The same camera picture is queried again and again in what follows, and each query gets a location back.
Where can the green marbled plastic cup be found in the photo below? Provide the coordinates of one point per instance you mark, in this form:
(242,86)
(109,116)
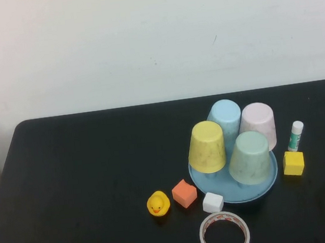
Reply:
(248,158)

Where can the blue cup stand with pegs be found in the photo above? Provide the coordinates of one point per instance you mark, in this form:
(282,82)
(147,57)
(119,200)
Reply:
(218,188)

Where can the yellow marbled plastic cup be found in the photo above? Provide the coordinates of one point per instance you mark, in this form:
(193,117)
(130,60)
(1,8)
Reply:
(205,146)

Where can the light blue plastic cup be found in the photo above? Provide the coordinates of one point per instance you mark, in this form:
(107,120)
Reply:
(224,114)

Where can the pink marbled plastic cup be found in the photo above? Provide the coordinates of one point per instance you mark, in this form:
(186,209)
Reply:
(258,118)

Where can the yellow rubber duck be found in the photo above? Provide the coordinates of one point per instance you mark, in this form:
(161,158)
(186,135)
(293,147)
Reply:
(158,205)

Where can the orange cube block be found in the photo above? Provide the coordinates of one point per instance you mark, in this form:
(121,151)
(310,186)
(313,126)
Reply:
(184,194)

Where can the white cube block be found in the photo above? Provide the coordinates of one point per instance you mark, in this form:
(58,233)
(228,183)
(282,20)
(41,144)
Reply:
(212,202)

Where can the white tape roll red print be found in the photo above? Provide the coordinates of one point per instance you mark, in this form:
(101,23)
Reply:
(221,217)

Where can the yellow cube block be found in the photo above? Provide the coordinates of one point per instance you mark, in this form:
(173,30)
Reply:
(293,163)

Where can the green and white glue stick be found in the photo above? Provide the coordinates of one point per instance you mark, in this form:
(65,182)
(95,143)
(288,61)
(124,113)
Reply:
(296,140)

